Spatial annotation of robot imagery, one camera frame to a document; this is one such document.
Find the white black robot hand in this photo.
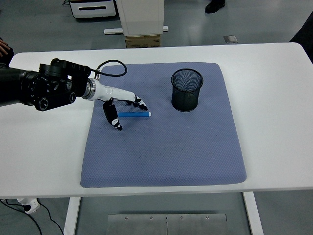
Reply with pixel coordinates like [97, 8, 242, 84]
[92, 79, 149, 132]

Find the blue marker pen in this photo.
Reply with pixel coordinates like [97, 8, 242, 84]
[118, 111, 152, 118]

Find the black mesh pen holder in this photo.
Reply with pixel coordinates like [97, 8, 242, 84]
[170, 68, 204, 113]

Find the cardboard box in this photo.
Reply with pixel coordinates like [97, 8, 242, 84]
[124, 35, 162, 48]

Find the blue-grey textured mat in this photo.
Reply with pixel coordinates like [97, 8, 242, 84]
[80, 62, 247, 188]

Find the white appliance with black slot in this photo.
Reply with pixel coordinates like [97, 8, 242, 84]
[68, 0, 117, 19]

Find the white table leg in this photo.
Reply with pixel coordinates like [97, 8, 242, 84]
[63, 197, 81, 235]
[242, 192, 264, 235]

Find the grey metal plate with screws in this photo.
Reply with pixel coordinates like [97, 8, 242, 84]
[107, 213, 227, 235]

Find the white power strip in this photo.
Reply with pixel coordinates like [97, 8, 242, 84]
[17, 197, 40, 215]

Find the black floor cable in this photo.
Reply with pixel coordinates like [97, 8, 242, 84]
[36, 203, 65, 235]

